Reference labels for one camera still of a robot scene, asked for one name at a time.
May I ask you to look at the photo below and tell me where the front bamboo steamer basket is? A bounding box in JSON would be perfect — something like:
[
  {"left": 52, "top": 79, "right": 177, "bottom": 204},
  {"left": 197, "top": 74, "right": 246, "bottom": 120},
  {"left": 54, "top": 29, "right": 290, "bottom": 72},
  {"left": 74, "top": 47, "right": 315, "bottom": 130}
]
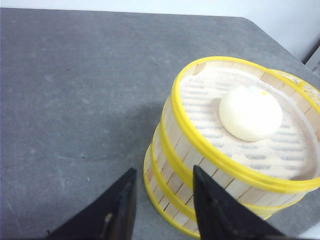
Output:
[{"left": 142, "top": 143, "right": 266, "bottom": 238}]

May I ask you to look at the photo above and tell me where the white liner cloth top basket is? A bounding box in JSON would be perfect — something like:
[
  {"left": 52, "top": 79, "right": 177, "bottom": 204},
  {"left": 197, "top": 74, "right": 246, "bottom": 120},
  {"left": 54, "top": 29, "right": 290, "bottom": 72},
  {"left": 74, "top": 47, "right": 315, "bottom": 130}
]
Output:
[{"left": 179, "top": 67, "right": 320, "bottom": 181}]

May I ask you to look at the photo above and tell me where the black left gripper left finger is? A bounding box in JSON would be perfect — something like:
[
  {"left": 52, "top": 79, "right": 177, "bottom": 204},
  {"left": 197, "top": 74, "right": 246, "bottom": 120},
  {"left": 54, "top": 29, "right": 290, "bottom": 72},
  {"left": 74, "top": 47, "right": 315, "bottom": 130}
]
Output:
[{"left": 46, "top": 168, "right": 137, "bottom": 240}]

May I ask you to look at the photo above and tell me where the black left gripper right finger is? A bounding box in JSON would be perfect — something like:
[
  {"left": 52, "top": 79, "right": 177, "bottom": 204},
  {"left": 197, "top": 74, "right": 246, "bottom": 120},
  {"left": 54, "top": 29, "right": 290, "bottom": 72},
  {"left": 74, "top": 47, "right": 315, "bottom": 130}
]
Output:
[{"left": 193, "top": 165, "right": 288, "bottom": 240}]

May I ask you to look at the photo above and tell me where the large bun right basket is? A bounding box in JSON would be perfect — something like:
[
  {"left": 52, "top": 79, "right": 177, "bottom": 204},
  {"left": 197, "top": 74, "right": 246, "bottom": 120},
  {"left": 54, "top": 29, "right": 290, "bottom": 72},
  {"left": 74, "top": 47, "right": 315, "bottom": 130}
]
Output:
[{"left": 218, "top": 85, "right": 283, "bottom": 142}]

